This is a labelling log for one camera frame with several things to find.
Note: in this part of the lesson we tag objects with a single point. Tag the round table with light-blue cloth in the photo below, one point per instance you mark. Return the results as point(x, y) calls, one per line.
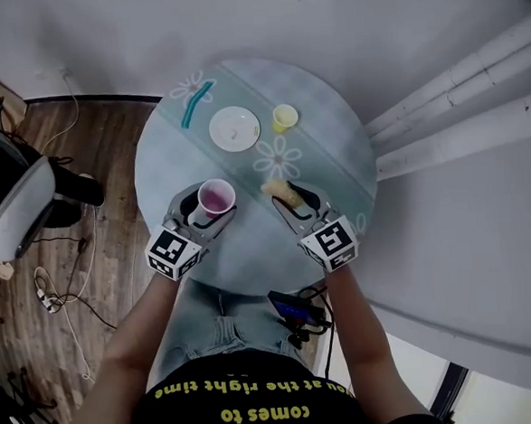
point(335, 165)

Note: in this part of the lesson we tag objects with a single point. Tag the teal curved brush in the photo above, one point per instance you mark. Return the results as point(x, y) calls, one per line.
point(194, 105)

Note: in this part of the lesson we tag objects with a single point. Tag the white power strip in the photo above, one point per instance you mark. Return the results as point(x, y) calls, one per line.
point(47, 299)

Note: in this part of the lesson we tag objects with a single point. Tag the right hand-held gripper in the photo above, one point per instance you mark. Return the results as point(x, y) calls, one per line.
point(333, 242)

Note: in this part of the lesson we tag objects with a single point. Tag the thin white wall pipe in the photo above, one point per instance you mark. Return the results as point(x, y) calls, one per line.
point(455, 68)
point(465, 90)

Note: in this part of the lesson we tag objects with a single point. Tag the yellow paper cup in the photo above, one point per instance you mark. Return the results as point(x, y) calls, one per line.
point(283, 117)

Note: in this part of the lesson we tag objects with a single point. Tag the black tripod stand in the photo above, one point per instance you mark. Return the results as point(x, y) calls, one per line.
point(16, 405)

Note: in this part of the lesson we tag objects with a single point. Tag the tan bread piece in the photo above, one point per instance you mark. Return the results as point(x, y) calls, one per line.
point(282, 192)

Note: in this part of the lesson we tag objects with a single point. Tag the person's left forearm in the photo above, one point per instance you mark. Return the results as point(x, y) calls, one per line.
point(138, 333)

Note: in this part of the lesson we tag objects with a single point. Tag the person's grey jeans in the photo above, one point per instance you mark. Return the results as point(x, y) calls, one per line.
point(219, 327)

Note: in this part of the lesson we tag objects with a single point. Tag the black device with blue screen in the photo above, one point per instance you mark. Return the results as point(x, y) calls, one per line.
point(295, 311)

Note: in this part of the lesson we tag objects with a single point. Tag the red plastic cup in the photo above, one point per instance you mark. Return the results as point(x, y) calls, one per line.
point(217, 198)

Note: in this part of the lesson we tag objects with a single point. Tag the white wall socket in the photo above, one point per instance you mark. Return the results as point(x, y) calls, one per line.
point(64, 72)

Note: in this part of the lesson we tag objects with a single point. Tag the beige crumpled cloth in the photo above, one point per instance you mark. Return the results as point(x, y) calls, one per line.
point(3, 269)

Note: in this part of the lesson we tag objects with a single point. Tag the thick white wall pipe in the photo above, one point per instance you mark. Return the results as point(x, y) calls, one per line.
point(468, 133)

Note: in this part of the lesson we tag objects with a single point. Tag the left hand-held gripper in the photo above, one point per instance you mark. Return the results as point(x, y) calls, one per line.
point(173, 254)

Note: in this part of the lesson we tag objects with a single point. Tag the person's right forearm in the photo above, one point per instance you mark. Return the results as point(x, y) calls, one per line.
point(362, 335)

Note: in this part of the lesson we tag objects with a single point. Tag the black window frame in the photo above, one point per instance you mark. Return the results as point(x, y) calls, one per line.
point(450, 393)

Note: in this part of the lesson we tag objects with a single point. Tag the white round plate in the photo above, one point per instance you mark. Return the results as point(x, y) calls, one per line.
point(234, 128)

